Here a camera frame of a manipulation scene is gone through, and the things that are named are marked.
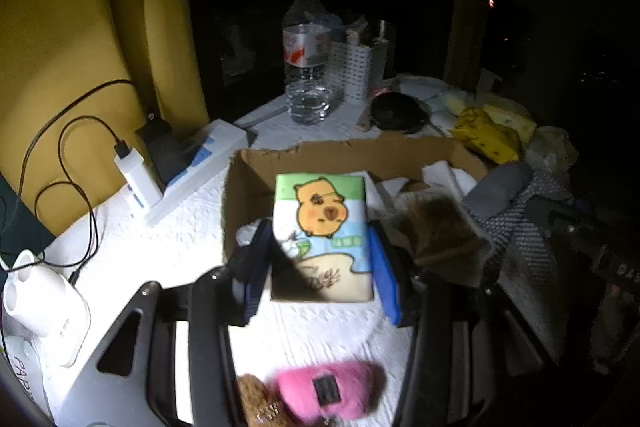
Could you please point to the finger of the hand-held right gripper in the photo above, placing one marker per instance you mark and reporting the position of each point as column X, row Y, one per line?
column 555, row 214

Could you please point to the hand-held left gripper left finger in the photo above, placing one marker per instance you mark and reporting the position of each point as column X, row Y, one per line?
column 250, row 269

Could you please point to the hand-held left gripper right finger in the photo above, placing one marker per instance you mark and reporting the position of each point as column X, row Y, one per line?
column 386, row 274

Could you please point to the dark dotted sock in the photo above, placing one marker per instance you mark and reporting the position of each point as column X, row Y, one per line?
column 530, row 247
column 500, row 192

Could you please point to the clear bag with brown contents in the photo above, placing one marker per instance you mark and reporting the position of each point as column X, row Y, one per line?
column 440, row 237

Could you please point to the cartoon printed tissue pack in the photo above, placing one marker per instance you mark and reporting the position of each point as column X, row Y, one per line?
column 320, row 232

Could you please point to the cardboard box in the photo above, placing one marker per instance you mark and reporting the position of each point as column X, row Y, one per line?
column 250, row 187

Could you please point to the white paper towel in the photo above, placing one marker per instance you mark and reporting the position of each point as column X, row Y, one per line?
column 445, row 177

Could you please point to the white soft packs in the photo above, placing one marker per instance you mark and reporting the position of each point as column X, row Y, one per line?
column 430, row 94

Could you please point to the yellowish plastic bag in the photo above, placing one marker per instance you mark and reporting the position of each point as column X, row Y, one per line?
column 552, row 149

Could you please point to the pale yellow tissue pack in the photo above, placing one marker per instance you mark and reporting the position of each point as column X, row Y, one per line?
column 510, row 119

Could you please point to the white power strip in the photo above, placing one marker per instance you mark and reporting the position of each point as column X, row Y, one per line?
column 215, row 147

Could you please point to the pink plush toy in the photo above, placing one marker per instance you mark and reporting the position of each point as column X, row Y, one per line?
column 325, row 389

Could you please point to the brown teddy plush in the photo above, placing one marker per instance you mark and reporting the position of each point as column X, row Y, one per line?
column 257, row 399

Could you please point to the white usb charger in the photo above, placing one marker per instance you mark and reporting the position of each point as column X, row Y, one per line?
column 137, row 177

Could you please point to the black power adapter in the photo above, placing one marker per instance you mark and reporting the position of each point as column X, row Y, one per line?
column 162, row 149

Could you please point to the black round dish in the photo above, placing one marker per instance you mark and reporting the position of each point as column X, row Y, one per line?
column 400, row 112

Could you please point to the yellow curtain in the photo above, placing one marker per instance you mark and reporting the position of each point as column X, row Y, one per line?
column 462, row 47
column 75, row 7

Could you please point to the white twin-tube device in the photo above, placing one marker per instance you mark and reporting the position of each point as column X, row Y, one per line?
column 50, row 307

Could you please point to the white perforated basket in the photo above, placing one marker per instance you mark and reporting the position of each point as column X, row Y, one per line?
column 350, row 69

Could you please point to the clear water bottle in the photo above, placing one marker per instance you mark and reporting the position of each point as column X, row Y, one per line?
column 306, row 57

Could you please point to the dark metal bottle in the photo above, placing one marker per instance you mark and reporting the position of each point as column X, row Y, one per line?
column 384, row 47

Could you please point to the printed paper cup bag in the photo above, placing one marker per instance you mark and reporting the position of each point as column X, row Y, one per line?
column 20, row 377

